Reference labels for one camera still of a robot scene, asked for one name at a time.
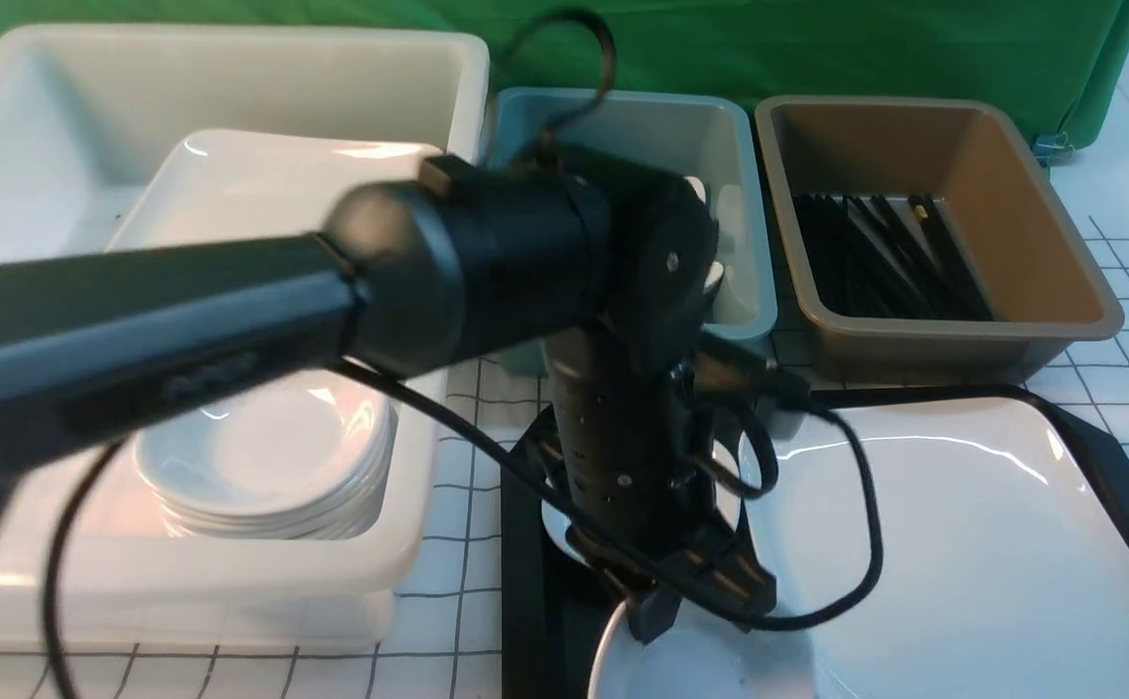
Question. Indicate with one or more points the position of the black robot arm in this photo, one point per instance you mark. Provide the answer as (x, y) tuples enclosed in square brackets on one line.
[(406, 277)]

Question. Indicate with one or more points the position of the brown plastic chopstick bin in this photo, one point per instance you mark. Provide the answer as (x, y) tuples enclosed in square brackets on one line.
[(1030, 260)]

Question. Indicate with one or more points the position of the large white plastic bin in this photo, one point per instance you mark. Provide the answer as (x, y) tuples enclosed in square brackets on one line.
[(88, 113)]

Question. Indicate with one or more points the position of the green cloth backdrop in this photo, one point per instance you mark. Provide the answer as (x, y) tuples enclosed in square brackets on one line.
[(1052, 66)]

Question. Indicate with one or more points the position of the white square bowl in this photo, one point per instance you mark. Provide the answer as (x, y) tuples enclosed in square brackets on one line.
[(701, 657), (731, 451)]

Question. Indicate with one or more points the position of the black serving tray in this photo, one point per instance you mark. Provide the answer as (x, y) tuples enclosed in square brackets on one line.
[(552, 608)]

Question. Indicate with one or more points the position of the black chopsticks in bin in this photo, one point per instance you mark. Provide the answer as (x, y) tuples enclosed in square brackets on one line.
[(873, 258)]

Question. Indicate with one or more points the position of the stack of white plates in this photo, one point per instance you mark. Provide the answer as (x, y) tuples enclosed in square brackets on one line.
[(221, 185)]

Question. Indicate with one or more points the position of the large white rectangular plate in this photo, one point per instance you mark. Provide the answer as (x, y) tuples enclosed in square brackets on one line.
[(1003, 575)]

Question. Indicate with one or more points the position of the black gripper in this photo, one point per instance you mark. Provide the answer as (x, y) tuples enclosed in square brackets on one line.
[(637, 440)]

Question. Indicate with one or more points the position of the teal plastic spoon bin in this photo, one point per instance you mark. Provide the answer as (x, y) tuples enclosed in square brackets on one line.
[(708, 140)]

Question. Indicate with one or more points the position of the stack of white bowls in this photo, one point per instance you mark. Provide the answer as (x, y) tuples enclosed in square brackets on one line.
[(304, 458)]

